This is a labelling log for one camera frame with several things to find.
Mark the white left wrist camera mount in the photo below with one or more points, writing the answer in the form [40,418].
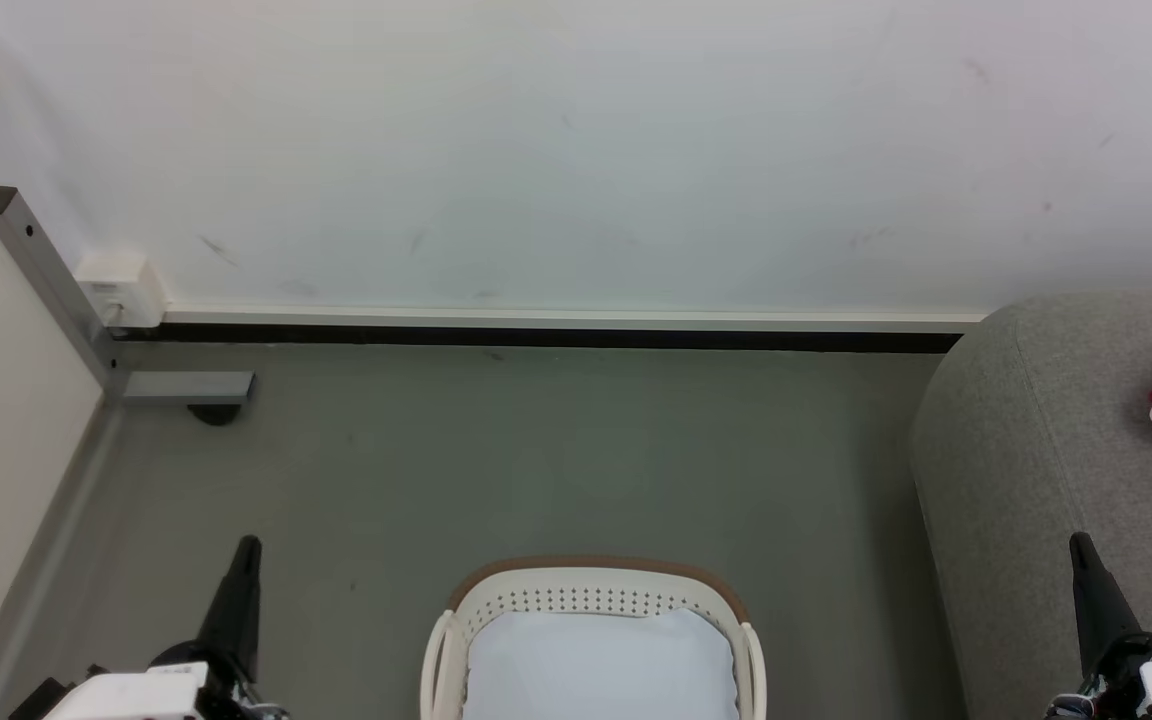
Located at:
[126,695]

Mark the grey metal frame post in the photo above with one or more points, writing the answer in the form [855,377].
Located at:
[46,270]

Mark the black white wall baseboard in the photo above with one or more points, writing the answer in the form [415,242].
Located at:
[536,335]

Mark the white laundry basket brown rim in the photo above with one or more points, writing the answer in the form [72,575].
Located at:
[586,598]

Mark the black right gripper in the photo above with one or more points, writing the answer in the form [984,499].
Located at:
[1111,690]

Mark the grey fabric sofa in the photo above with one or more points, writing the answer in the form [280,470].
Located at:
[1036,450]

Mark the black round frame foot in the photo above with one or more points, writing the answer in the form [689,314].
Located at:
[216,414]

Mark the white wall socket box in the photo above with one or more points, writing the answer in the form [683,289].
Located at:
[121,290]

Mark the white cloth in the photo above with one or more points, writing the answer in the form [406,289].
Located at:
[596,670]

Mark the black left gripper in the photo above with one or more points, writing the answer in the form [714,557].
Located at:
[231,695]

